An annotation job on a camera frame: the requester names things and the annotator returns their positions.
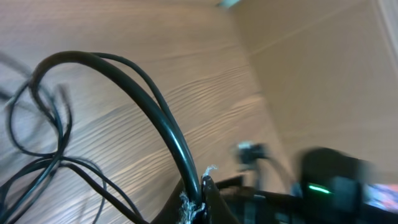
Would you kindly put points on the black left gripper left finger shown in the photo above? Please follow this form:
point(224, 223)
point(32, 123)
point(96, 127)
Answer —
point(178, 209)

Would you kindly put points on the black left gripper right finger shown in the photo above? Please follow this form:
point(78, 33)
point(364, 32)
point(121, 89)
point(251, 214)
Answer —
point(216, 209)

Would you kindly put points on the black usb cable silver plug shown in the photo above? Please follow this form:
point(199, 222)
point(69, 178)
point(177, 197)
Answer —
point(51, 162)

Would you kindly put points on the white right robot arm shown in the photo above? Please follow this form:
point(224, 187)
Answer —
point(331, 189)

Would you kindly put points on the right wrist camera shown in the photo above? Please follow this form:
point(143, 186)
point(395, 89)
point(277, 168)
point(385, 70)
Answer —
point(247, 155)

